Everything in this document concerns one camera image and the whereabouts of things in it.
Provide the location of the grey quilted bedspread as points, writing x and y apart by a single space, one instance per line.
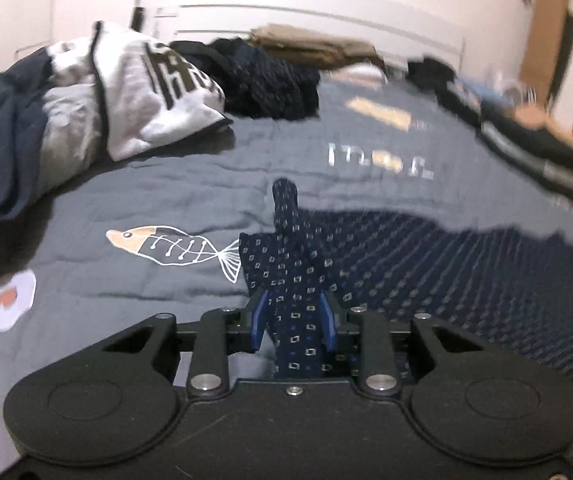
380 149

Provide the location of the white grey printed sweatshirt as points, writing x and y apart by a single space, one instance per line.
119 95

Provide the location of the navy dotted sweater orange collar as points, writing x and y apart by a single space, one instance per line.
502 285

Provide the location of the folded khaki blanket stack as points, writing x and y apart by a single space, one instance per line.
306 47

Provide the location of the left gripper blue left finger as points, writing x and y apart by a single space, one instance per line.
258 312

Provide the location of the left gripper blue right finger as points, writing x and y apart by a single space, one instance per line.
328 313

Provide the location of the white headboard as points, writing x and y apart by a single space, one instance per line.
397 32

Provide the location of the tall cardboard roll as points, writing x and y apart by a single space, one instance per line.
543 47

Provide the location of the crumpled navy dotted garment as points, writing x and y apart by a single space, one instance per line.
255 84

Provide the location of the stack of folded dark clothes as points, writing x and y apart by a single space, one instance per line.
523 135

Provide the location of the navy blue jacket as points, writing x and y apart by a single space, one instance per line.
23 87

